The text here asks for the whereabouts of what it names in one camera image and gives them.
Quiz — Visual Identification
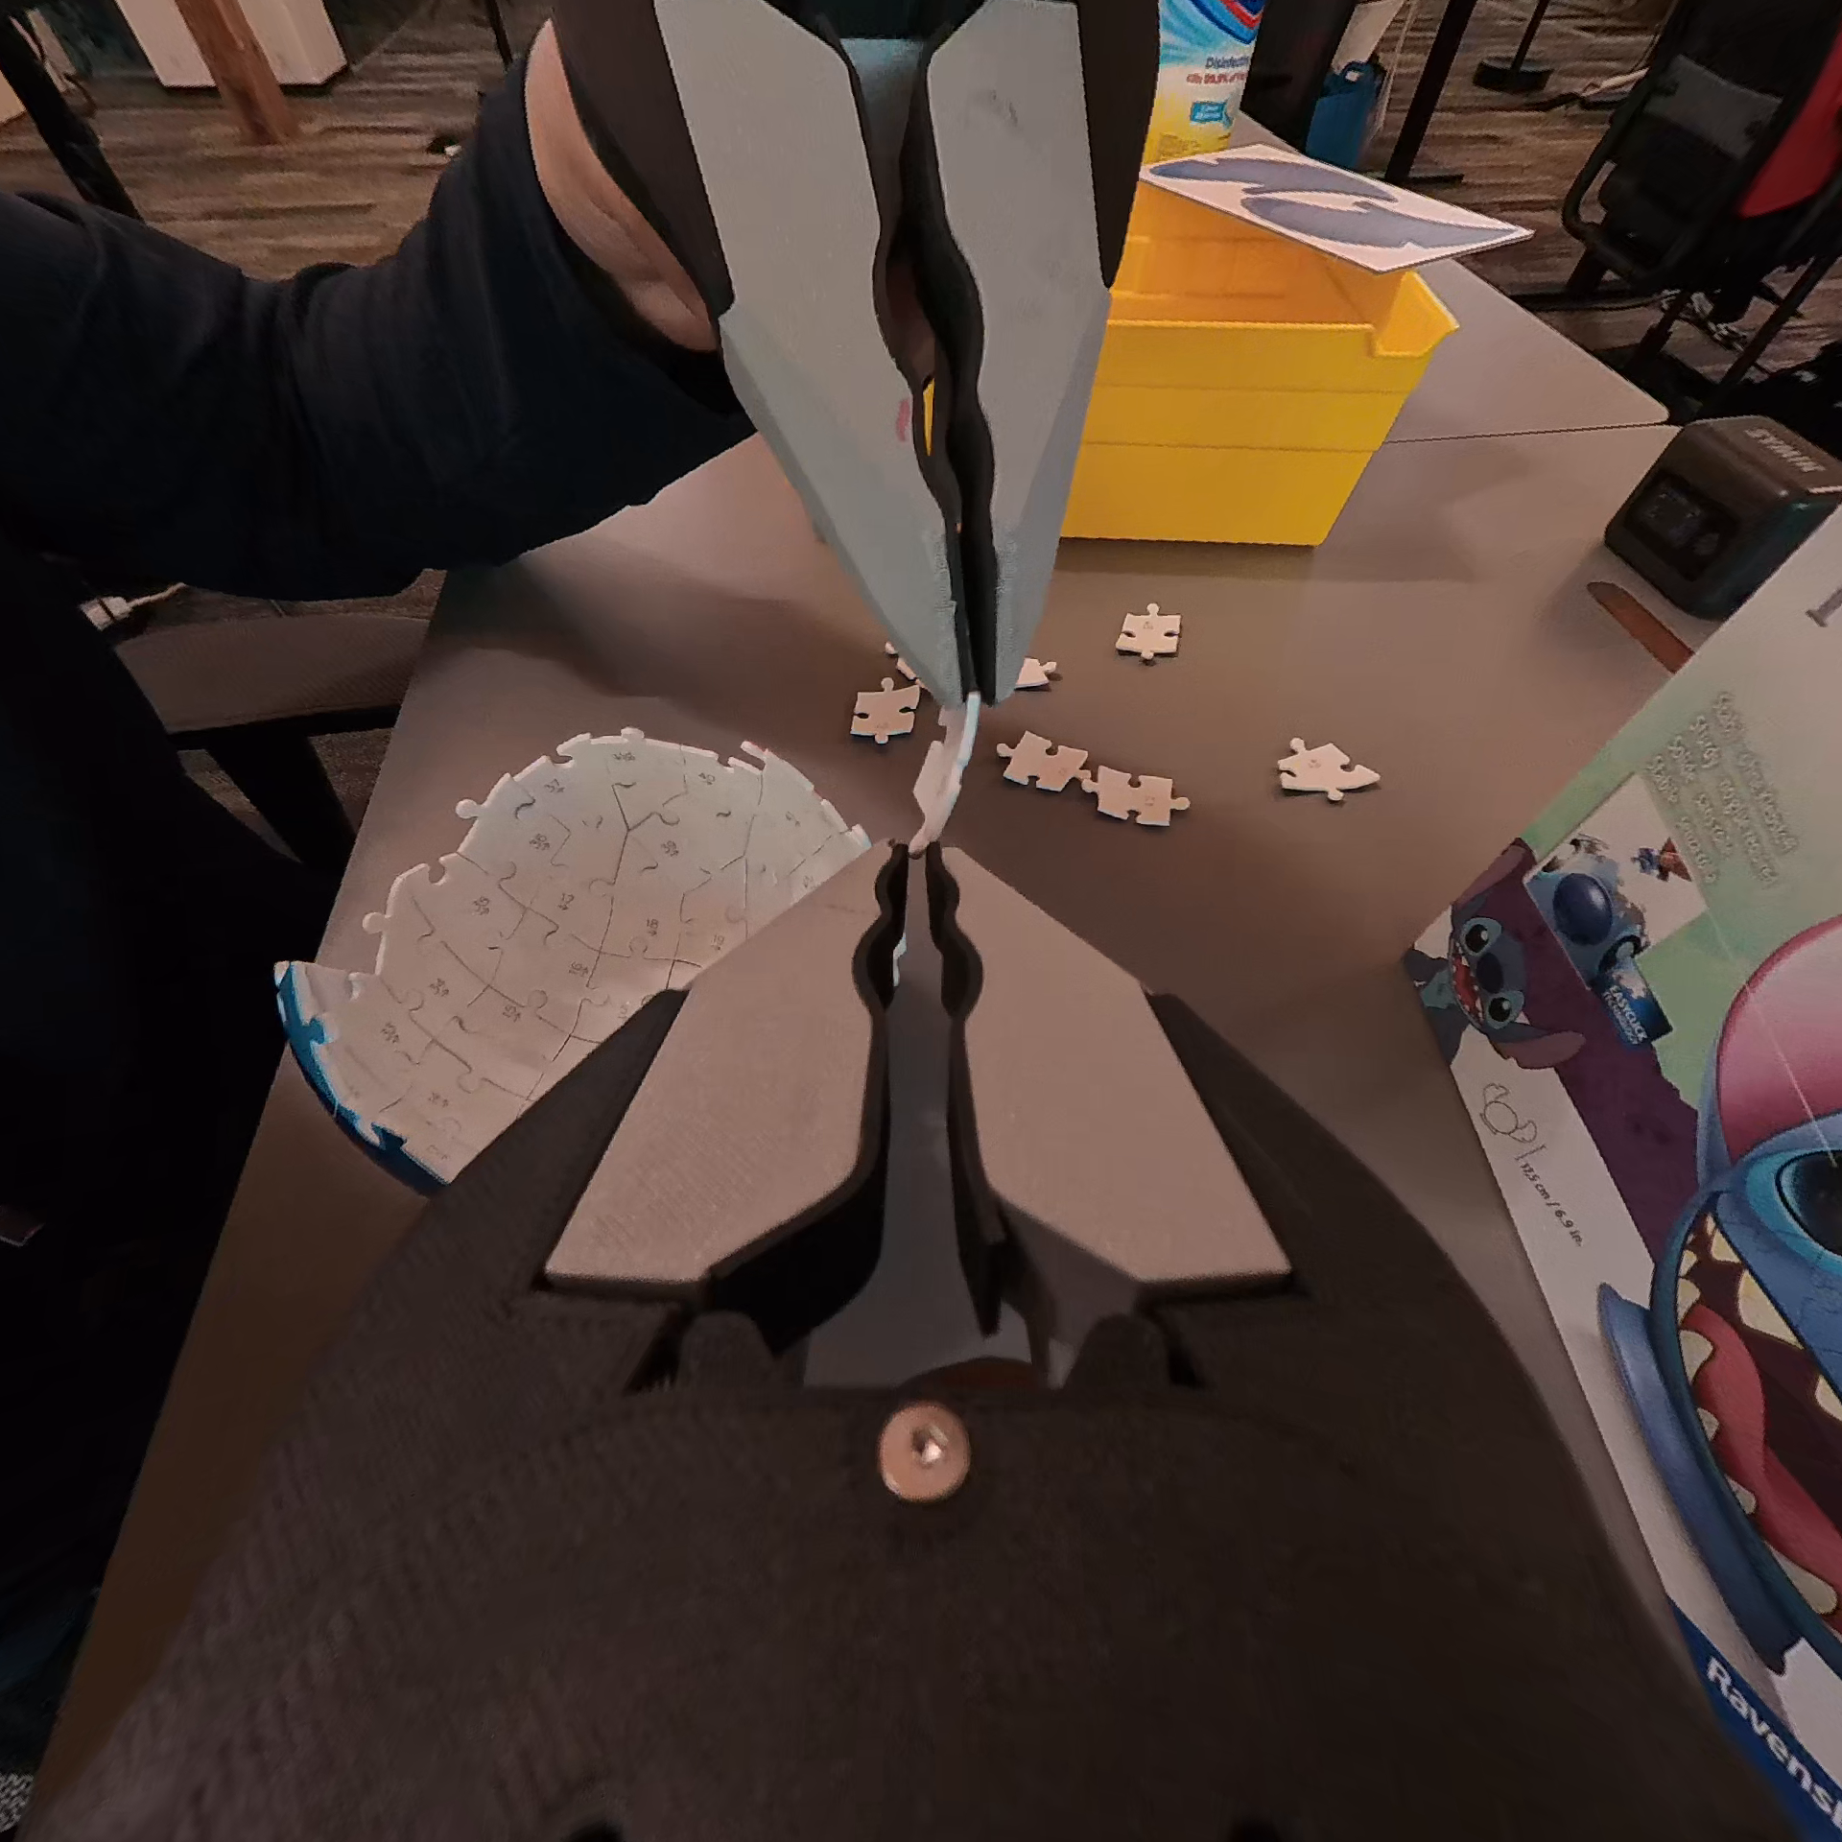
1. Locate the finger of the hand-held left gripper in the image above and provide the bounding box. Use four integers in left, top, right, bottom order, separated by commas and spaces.
919, 0, 1121, 695
651, 0, 983, 706

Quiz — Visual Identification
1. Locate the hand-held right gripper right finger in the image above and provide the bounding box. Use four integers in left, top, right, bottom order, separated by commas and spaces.
929, 844, 1292, 1393

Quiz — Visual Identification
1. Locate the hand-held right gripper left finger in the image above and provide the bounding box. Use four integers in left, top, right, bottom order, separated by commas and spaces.
545, 844, 901, 1356

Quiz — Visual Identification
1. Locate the partly built puzzle ball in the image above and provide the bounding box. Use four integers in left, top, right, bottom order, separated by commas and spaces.
275, 726, 876, 1197

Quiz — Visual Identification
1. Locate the white puzzle piece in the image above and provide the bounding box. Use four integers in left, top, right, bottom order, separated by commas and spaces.
846, 602, 1384, 829

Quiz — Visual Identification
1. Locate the single curved puzzle piece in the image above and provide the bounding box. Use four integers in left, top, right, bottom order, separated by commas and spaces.
891, 692, 991, 996

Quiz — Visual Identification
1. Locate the person's left forearm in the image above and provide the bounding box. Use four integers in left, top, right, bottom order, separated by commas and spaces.
0, 58, 753, 604

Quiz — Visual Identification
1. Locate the cartoon puzzle box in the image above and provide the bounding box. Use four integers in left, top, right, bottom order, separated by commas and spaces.
1404, 505, 1842, 1830

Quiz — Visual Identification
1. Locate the person's left hand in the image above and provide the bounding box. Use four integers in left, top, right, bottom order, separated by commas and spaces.
521, 26, 724, 354

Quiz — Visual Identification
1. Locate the wipes canister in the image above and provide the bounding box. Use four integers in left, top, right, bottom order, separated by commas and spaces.
1152, 0, 1274, 159

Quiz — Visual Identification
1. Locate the yellow plastic bin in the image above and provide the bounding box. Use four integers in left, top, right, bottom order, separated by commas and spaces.
921, 180, 1459, 549

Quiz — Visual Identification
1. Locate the white and blue cutout card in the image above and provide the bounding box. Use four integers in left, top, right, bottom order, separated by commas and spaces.
1141, 152, 1535, 276

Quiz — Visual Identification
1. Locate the white cabinet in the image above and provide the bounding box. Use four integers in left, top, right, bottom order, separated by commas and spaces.
115, 0, 350, 89

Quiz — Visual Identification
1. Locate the person's dark clothed torso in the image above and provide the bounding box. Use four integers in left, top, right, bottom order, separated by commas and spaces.
0, 547, 361, 1628

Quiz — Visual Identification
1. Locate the brown wooden strip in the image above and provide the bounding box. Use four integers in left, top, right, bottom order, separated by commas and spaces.
1587, 580, 1697, 676

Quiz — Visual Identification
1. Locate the black electronic device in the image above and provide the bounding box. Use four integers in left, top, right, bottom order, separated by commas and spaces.
1603, 416, 1842, 621

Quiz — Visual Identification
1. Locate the wooden post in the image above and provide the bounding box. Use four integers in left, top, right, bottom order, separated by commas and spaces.
174, 0, 304, 147

